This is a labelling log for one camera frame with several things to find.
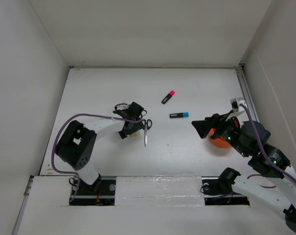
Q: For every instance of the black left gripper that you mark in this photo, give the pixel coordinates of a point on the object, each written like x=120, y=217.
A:
x=137, y=127

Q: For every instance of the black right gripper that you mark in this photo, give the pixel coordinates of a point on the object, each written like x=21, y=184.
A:
x=217, y=121

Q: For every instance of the yellow eraser block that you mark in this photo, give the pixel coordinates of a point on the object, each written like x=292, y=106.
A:
x=133, y=135

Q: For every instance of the pink black highlighter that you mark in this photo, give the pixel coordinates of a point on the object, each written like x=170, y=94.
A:
x=168, y=97

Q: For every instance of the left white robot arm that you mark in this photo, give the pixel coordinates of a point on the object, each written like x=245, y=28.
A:
x=76, y=139

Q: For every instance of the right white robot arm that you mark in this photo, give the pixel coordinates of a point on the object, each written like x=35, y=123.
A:
x=280, y=197

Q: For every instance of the orange round organizer container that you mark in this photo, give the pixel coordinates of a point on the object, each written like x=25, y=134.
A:
x=217, y=142

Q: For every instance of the blue black highlighter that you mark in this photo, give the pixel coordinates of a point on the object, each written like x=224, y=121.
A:
x=179, y=115

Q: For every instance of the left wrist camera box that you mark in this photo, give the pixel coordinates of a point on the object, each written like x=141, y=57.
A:
x=121, y=105

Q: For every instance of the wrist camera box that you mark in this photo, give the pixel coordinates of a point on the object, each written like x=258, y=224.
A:
x=238, y=106
x=121, y=105

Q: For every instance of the black handled scissors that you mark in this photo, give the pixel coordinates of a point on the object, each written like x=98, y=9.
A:
x=147, y=123

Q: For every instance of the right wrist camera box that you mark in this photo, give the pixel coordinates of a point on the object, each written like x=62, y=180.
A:
x=238, y=106

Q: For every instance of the black front mounting rail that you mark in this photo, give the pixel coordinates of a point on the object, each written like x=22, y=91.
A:
x=155, y=191

